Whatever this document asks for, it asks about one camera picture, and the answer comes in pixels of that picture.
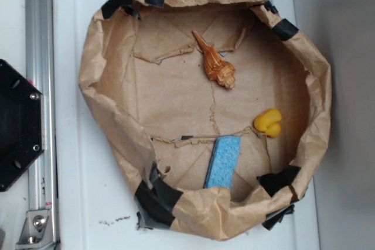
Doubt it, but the blue rectangular sponge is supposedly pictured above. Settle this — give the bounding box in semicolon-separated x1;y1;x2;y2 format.
204;135;241;189

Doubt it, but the brown spiral seashell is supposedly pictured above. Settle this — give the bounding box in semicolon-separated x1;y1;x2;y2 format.
192;30;236;90

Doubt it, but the brown paper bag bin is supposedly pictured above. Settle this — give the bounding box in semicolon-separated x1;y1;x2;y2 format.
79;0;332;241

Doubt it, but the yellow rubber duck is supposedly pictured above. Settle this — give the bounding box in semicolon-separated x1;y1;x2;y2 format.
253;108;282;138

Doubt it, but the white tray board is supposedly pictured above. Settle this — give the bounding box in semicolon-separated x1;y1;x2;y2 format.
53;0;319;249

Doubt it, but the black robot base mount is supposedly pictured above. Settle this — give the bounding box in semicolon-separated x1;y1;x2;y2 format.
1;60;44;192

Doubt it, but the aluminium extrusion rail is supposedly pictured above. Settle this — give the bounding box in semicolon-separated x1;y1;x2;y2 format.
25;0;60;249

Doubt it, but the metal corner bracket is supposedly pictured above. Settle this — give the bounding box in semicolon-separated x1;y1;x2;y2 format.
15;209;54;249

